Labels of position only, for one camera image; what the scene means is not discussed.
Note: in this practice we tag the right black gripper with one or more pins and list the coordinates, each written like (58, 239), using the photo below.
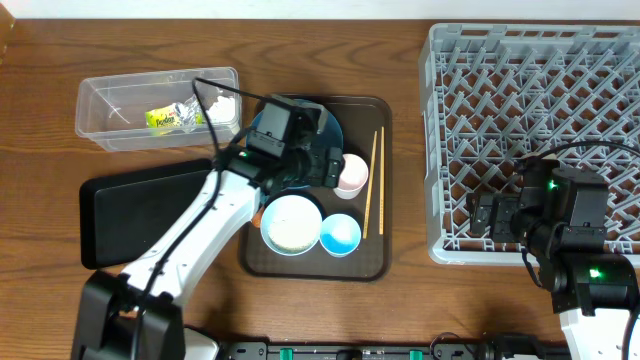
(503, 205)

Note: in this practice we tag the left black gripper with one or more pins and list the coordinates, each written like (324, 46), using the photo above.
(321, 174)

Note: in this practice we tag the dark blue plate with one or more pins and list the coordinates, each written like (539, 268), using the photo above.
(279, 130)

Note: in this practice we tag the pink plastic cup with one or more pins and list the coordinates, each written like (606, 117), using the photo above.
(353, 177)

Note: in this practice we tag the light blue rice bowl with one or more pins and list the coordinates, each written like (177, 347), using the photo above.
(290, 225)

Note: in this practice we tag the white tissue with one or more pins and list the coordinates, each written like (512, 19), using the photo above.
(223, 110)

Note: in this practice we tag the yellow foil snack wrapper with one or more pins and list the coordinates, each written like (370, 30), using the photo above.
(179, 114)

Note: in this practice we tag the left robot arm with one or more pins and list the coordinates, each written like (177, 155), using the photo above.
(138, 314)

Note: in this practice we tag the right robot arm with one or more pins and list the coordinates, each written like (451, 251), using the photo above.
(558, 217)

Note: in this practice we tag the grey dishwasher rack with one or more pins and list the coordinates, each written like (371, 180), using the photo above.
(491, 94)

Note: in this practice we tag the black waste tray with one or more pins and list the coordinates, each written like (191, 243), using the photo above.
(123, 215)

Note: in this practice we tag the left wooden chopstick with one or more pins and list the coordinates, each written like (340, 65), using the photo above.
(370, 184)

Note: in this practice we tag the wooden chopstick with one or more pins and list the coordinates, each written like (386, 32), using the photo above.
(382, 181)
(370, 184)

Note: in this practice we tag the dark brown serving tray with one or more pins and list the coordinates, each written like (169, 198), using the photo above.
(358, 117)

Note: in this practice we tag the right wooden chopstick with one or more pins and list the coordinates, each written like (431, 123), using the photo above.
(382, 181)

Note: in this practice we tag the orange carrot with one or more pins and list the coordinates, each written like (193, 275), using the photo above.
(256, 220)

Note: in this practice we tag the clear plastic bin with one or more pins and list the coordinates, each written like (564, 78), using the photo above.
(110, 110)

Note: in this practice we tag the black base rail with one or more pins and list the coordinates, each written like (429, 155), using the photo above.
(446, 351)

